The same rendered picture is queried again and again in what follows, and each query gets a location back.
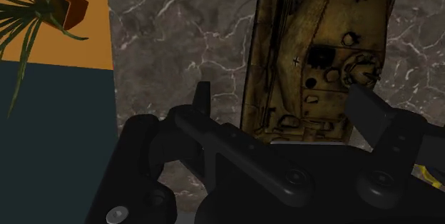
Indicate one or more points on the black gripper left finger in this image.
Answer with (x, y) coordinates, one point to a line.
(222, 139)

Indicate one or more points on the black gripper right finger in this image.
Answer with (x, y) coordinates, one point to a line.
(393, 136)

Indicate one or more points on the small yellow and black object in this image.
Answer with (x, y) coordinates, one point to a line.
(429, 177)

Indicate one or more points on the olive yellow toy tank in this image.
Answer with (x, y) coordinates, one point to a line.
(313, 59)

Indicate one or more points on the green plant in brown pot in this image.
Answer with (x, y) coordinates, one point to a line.
(52, 6)

